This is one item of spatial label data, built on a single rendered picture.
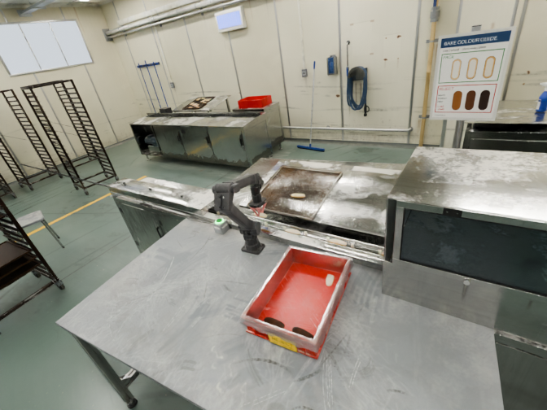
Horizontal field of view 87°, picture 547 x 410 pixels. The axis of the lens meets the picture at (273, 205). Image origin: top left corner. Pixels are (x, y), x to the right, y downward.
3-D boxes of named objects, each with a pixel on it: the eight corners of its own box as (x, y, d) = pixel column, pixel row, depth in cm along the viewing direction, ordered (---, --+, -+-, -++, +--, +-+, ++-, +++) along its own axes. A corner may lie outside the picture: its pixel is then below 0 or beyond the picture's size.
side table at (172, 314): (123, 407, 182) (54, 322, 141) (213, 297, 251) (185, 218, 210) (459, 638, 98) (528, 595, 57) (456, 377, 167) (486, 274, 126)
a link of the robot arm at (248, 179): (212, 196, 132) (234, 196, 129) (211, 184, 130) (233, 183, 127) (246, 182, 172) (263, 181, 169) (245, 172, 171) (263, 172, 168)
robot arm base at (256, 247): (241, 250, 167) (258, 255, 161) (238, 240, 163) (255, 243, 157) (248, 242, 173) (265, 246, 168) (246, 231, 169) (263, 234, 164)
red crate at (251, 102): (238, 108, 513) (237, 101, 507) (249, 103, 539) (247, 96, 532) (262, 107, 488) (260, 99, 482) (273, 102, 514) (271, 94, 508)
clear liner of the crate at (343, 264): (242, 333, 119) (237, 317, 114) (291, 258, 154) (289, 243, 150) (319, 364, 103) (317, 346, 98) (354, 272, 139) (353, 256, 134)
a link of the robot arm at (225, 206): (207, 209, 126) (228, 209, 124) (212, 181, 131) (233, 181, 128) (243, 236, 166) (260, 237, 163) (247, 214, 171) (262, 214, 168)
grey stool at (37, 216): (59, 237, 385) (41, 208, 362) (65, 247, 360) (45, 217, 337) (28, 251, 365) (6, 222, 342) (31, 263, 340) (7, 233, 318)
